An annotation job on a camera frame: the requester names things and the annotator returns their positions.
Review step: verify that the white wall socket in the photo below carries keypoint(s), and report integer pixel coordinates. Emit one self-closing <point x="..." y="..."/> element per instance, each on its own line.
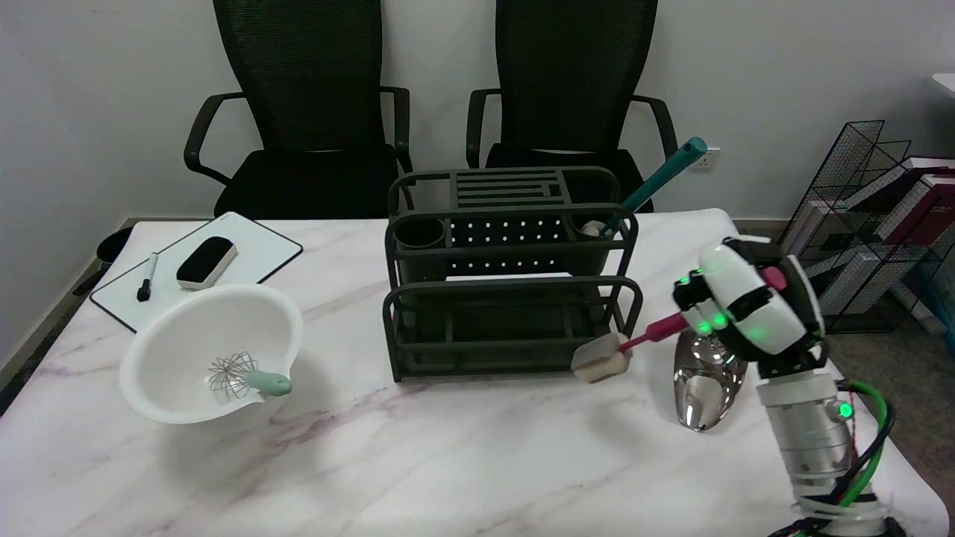
<point x="705" y="158"/>

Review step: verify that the black marker pen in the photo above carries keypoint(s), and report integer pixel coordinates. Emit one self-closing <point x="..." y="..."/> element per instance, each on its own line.
<point x="147" y="277"/>

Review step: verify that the small white whiteboard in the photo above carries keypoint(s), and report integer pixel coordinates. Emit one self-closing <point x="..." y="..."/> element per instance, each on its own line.
<point x="195" y="268"/>

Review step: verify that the shiny metal scoop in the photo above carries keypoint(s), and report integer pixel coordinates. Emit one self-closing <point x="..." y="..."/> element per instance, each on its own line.
<point x="705" y="384"/>

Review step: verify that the black whiteboard eraser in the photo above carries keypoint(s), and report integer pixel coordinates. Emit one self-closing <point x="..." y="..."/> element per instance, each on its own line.
<point x="207" y="262"/>

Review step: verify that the dark green kitchen storage rack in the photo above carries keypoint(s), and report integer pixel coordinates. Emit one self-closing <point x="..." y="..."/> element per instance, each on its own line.
<point x="507" y="268"/>

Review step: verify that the black mesh office chair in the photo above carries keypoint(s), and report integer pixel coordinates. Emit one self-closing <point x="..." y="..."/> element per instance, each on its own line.
<point x="574" y="97"/>
<point x="298" y="112"/>

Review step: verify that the pink sponge bottle brush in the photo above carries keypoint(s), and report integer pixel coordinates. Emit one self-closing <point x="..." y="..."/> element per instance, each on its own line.
<point x="601" y="356"/>

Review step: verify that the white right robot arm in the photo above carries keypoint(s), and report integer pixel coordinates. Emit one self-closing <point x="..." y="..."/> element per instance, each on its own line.
<point x="815" y="440"/>

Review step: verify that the white mixing bowl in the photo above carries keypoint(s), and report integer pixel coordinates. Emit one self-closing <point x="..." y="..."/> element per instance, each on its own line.
<point x="213" y="352"/>

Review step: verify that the stack of boxed books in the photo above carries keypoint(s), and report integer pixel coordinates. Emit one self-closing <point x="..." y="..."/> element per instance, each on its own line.
<point x="914" y="231"/>

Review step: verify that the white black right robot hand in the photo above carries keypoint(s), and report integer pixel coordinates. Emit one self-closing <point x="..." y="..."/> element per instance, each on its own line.
<point x="746" y="302"/>

